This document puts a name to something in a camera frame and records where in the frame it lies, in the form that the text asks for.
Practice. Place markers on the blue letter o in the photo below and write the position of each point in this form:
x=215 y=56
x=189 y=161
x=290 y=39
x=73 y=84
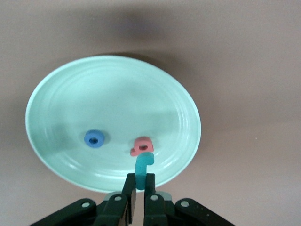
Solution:
x=88 y=141

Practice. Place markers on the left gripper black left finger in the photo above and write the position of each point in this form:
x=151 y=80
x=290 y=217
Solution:
x=117 y=209

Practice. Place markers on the pink letter g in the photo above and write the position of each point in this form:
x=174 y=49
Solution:
x=138 y=142

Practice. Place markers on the brown table cover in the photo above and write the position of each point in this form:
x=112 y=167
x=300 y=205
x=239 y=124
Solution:
x=247 y=94

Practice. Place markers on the light green plate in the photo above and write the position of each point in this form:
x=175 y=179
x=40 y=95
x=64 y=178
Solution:
x=105 y=99

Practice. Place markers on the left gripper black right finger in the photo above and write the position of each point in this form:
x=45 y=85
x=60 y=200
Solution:
x=155 y=209

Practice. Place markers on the teal letter j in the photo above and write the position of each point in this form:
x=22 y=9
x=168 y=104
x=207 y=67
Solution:
x=141 y=171

